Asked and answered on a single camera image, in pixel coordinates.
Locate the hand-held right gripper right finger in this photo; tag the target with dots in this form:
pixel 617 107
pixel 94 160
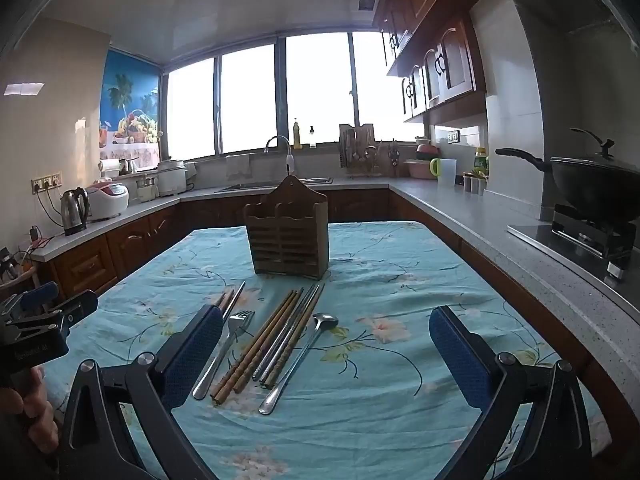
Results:
pixel 457 355

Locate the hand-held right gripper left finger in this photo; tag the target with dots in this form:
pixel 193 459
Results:
pixel 196 355

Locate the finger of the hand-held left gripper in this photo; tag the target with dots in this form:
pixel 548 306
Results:
pixel 75 305
pixel 40 292

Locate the stainless steel fork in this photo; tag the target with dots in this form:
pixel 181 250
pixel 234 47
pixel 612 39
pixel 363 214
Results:
pixel 239 322

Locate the stainless steel spoon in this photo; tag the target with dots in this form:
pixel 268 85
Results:
pixel 325 321

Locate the wooden utensil holder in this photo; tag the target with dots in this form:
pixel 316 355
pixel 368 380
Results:
pixel 287 240

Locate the person's left hand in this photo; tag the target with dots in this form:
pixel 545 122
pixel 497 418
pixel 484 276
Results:
pixel 42 415

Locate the black power adapter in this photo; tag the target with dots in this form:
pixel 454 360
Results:
pixel 34 234

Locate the stainless steel electric kettle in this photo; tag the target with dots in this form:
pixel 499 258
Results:
pixel 75 210

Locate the white and pink rice cooker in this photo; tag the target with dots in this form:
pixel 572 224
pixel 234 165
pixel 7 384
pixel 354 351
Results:
pixel 107 199

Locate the blue floral tablecloth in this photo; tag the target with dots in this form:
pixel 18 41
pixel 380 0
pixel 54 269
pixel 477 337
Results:
pixel 360 410

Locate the clear glass jars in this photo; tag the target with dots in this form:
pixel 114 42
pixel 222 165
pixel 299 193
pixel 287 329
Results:
pixel 146 190

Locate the paper towel roll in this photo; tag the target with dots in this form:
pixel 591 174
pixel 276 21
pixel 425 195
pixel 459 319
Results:
pixel 111 166

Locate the grey kitchen countertop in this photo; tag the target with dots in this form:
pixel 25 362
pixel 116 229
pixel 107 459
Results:
pixel 450 205

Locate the white electric pot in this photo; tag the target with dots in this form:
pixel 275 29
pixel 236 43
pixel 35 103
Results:
pixel 170 177

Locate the black gas stove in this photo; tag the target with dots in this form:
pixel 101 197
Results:
pixel 575 245

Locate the row of spice jars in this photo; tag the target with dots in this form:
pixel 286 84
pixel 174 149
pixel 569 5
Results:
pixel 474 183

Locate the stainless steel sink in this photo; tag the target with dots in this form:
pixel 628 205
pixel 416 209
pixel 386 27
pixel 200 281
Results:
pixel 260 185

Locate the pink plastic basin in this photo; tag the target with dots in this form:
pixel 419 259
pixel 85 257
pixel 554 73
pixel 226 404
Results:
pixel 419 168

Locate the pale dish cloth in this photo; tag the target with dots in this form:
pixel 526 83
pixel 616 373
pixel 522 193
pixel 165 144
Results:
pixel 239 166

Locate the green bottle with yellow cap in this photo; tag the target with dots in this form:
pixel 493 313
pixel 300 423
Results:
pixel 481 160

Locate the stacked plastic bowls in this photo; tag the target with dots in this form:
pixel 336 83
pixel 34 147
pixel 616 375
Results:
pixel 426 150

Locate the kitchen scissors holder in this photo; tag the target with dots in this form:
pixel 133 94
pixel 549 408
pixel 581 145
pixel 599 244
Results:
pixel 394 157

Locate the chrome sink faucet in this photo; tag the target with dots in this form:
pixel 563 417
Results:
pixel 289 162

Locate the black wok with lid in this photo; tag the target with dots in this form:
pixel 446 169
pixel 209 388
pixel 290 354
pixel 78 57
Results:
pixel 595 182

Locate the tropical fruit printed blind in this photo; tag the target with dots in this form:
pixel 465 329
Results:
pixel 130 90

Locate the dish drying rack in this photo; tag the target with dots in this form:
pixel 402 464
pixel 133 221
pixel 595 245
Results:
pixel 357 152

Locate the clear soap dispenser bottle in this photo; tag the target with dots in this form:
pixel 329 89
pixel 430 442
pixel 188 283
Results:
pixel 312 139

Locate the kitchen window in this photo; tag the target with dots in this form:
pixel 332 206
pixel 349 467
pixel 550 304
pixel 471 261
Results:
pixel 247 100

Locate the ceiling vent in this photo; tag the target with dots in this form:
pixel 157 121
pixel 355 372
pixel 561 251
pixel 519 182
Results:
pixel 367 1

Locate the wall power outlet strip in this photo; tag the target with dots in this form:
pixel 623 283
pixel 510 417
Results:
pixel 46 182

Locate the wall socket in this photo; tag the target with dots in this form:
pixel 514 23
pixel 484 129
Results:
pixel 454 136

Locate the wooden wall cabinets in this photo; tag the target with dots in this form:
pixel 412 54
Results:
pixel 430 25

